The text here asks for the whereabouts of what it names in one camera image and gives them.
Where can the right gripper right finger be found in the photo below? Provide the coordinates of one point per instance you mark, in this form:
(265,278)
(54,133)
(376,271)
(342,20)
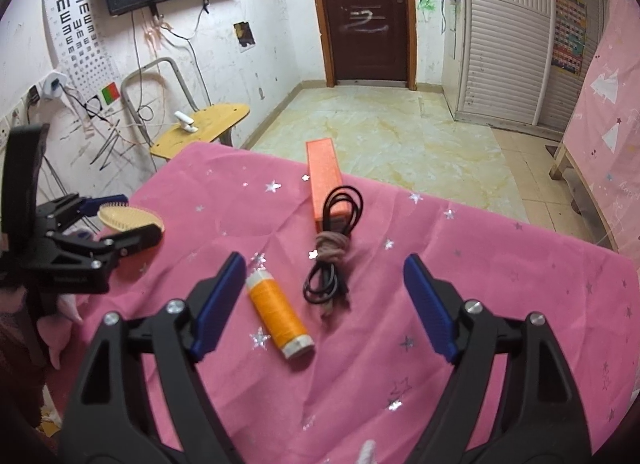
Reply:
(511,396)

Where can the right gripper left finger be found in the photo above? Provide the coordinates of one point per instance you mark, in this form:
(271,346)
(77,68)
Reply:
(108,417)

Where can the yellow hair brush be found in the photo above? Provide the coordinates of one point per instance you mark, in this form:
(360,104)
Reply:
(121,218)

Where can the right hand white glove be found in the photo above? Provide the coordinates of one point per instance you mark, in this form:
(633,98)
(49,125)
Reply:
(367,453)

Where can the orange thread spool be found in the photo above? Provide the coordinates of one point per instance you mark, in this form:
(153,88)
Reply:
(282,323)

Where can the pink star tablecloth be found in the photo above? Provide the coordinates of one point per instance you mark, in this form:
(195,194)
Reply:
(373,375)

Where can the eye chart poster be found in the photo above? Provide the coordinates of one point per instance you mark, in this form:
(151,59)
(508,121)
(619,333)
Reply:
(75,33)

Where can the yellow wooden chair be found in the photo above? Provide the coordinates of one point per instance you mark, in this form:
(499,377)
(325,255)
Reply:
(207,125)

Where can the pink bed curtain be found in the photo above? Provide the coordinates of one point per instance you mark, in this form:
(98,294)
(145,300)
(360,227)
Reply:
(603,135)

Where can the orange rectangular box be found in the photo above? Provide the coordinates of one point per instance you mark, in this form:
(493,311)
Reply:
(324,173)

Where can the white louvered wardrobe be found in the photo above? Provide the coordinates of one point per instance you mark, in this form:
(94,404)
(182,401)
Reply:
(497,67)

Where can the dark brown door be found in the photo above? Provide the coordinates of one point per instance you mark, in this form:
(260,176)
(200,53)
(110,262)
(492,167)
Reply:
(368,41)

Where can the colourful wall poster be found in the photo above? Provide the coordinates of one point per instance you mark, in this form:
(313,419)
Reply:
(569,35)

